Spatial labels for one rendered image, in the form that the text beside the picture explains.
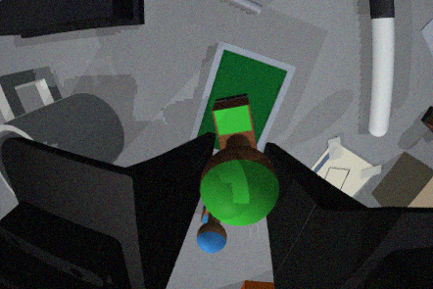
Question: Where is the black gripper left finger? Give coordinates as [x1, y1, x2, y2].
[1, 131, 217, 289]

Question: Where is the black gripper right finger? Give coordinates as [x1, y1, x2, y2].
[263, 142, 433, 289]

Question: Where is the cream paper card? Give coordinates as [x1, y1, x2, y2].
[310, 136, 382, 198]

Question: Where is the grey mug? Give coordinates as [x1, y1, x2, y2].
[0, 66, 124, 195]

